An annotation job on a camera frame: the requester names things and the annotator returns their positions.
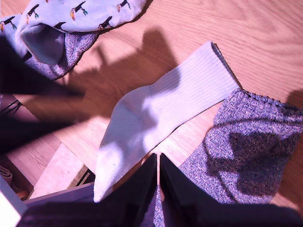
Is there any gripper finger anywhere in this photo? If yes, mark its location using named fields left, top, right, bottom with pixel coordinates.
left=0, top=35, right=86, bottom=97
left=160, top=153, right=237, bottom=227
left=78, top=153, right=158, bottom=227
left=0, top=118, right=80, bottom=154

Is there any light blue toucan sock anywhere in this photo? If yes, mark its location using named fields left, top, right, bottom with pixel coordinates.
left=0, top=14, right=31, bottom=57
left=18, top=0, right=147, bottom=33

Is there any grey fuzzy sock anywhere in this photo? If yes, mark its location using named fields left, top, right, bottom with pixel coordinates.
left=23, top=30, right=100, bottom=81
left=153, top=88, right=303, bottom=227

